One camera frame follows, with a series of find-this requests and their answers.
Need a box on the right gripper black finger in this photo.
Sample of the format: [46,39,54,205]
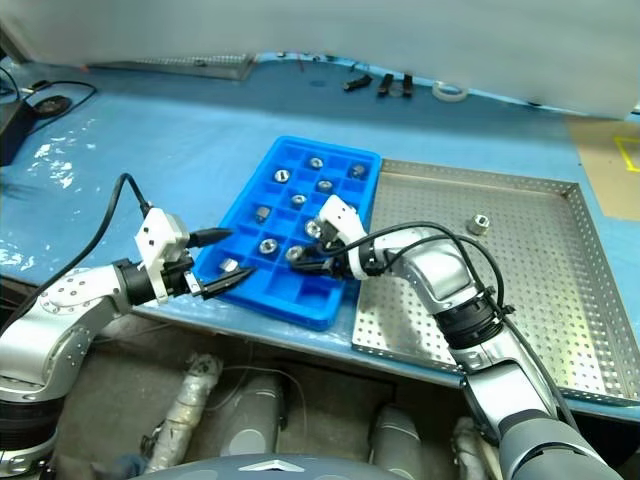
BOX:
[290,259,338,275]
[298,243,336,264]

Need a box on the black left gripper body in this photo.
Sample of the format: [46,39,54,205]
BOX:
[159,251,207,302]

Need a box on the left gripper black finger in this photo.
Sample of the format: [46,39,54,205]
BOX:
[199,267,258,302]
[188,227,235,248]

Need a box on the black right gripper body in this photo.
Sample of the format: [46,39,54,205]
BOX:
[318,219,352,277]

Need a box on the blue compartment tray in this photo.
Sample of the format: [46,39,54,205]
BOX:
[191,134,384,332]

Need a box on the white wrapped tube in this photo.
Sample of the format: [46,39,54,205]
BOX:
[142,353,224,474]
[449,415,501,479]

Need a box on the dark grey rounded cover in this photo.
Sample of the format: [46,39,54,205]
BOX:
[219,373,287,459]
[368,403,435,469]

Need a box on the perforated metal tray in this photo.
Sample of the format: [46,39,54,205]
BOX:
[351,158,640,407]
[82,53,257,82]

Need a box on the white tape roll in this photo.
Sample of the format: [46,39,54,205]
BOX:
[432,80,470,104]

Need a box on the grey hull with chevron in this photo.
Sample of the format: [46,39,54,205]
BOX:
[127,452,406,480]

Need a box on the black round disc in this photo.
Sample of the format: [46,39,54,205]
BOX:
[35,95,73,119]

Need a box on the black flat device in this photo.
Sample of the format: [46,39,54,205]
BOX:
[0,97,35,167]

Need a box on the brown cardboard sheet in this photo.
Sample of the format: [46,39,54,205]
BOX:
[566,115,640,219]

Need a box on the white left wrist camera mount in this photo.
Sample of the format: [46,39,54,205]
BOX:
[134,208,192,305]

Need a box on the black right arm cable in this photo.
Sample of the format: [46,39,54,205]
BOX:
[339,222,581,436]

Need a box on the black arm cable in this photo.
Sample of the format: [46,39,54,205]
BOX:
[0,172,152,341]
[339,222,581,436]

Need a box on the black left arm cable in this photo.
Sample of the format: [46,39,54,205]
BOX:
[0,172,152,341]

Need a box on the thin black cable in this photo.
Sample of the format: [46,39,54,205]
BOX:
[14,79,98,124]

